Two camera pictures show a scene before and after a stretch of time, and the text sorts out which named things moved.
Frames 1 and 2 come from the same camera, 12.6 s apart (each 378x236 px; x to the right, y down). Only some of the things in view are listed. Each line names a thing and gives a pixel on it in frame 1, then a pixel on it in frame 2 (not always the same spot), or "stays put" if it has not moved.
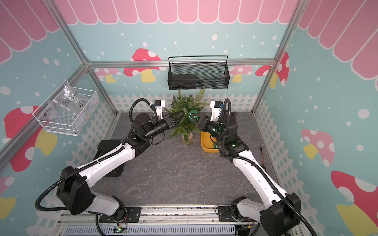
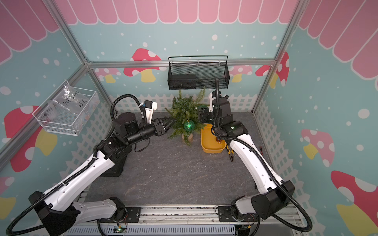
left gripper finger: (178, 114) to (168, 121)
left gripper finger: (178, 118) to (167, 126)
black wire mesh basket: (198, 72) stays put
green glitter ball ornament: (196, 118) to (189, 125)
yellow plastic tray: (207, 142) stays put
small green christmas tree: (184, 104) stays put
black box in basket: (182, 81) stays put
